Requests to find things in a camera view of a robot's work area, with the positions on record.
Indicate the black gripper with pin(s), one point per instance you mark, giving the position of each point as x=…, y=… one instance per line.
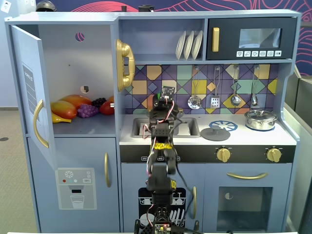
x=161, y=104

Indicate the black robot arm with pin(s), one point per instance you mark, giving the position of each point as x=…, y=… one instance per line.
x=159, y=170

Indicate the gray round recipient with knob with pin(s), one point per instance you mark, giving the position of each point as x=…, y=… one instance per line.
x=215, y=135

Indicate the gold toy faucet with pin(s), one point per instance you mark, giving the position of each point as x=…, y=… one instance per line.
x=181, y=112

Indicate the metal toy skimmer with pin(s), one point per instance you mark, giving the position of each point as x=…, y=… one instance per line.
x=194, y=102

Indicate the gray toy sink basin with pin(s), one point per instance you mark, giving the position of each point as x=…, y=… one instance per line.
x=194, y=128

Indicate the orange toy fruit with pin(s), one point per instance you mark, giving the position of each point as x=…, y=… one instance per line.
x=111, y=98

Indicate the metal toy spatula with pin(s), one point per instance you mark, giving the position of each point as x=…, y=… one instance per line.
x=215, y=102

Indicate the red toy fruit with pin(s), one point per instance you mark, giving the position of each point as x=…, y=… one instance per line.
x=106, y=108

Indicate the white toy plate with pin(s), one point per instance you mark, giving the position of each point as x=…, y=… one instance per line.
x=180, y=46
x=188, y=46
x=197, y=45

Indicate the dark toy grapes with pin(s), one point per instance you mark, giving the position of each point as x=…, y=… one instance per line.
x=98, y=102

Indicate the gold toy telephone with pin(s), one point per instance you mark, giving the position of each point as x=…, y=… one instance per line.
x=124, y=51

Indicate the metal toy ladle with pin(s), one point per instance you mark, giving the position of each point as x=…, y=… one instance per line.
x=235, y=100

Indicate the purple toy grapes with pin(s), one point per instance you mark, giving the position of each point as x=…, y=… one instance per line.
x=87, y=111

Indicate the dishwasher door with dish print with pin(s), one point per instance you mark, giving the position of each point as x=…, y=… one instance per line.
x=131, y=175

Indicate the gold stove knob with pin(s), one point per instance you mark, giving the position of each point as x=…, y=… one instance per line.
x=273, y=154
x=223, y=154

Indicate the large orange red toy mango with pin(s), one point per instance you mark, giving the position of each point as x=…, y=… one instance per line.
x=78, y=100

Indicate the blue oven door with window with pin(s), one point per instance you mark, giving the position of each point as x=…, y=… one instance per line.
x=212, y=175

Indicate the blue toy kitchen body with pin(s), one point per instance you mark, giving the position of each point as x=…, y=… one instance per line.
x=161, y=18

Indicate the metal toy spoon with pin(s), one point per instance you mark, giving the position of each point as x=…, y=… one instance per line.
x=254, y=99

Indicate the dark microwave door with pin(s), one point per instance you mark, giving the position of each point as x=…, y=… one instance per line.
x=226, y=39

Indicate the black round device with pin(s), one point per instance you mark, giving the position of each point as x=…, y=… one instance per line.
x=146, y=8

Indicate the small orange red toy mango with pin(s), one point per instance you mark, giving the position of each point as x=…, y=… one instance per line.
x=63, y=109

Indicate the metal toy pot with lid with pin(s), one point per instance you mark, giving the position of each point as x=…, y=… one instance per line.
x=260, y=120

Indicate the yellow toy banana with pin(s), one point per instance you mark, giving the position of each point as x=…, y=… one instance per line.
x=61, y=120

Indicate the small black block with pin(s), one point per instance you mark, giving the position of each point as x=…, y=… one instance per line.
x=123, y=8

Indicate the robot controller board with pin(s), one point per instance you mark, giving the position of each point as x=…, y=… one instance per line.
x=161, y=229

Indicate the blue freezer door with dispenser print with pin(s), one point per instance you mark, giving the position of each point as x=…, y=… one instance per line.
x=44, y=158

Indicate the blue fridge door with notepad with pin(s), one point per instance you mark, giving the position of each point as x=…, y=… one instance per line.
x=26, y=53

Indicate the dark helmet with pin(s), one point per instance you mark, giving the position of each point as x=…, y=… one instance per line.
x=45, y=6

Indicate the dark round floor outlet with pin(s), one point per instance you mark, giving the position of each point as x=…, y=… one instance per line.
x=3, y=139

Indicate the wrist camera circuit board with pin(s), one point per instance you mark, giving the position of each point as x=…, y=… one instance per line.
x=168, y=90

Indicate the white wall socket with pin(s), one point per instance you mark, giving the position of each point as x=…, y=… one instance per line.
x=5, y=5

